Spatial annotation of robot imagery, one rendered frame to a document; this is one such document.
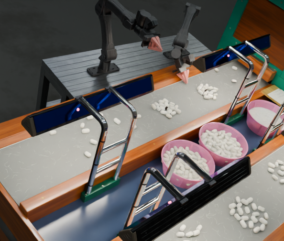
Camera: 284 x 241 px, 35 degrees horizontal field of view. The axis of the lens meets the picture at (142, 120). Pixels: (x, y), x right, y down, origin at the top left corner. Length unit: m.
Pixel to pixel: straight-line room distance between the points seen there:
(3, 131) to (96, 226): 0.59
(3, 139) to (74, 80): 0.70
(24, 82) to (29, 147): 1.59
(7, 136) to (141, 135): 0.64
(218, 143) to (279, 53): 0.83
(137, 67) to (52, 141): 0.95
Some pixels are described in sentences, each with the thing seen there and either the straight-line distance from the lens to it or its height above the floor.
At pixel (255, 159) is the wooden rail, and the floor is 0.77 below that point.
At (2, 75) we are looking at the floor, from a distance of 3.62.
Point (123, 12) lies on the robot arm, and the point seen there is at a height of 1.10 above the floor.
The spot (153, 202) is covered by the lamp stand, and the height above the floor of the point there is 0.85.
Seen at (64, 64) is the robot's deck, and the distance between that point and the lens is 2.66.
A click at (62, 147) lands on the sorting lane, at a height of 0.74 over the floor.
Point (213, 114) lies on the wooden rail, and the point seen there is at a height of 0.77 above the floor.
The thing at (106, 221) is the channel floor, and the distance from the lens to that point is 1.91.
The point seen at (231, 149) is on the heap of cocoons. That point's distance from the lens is 2.35.
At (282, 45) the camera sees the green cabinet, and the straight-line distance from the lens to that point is 2.89.
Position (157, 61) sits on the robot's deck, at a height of 0.67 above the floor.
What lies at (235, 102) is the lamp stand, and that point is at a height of 0.87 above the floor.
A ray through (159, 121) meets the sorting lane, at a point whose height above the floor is 0.74.
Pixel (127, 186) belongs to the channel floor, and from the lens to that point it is 2.04.
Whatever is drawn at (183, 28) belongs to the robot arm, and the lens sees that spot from 2.66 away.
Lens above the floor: 2.19
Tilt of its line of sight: 39 degrees down
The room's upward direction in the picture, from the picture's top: 19 degrees clockwise
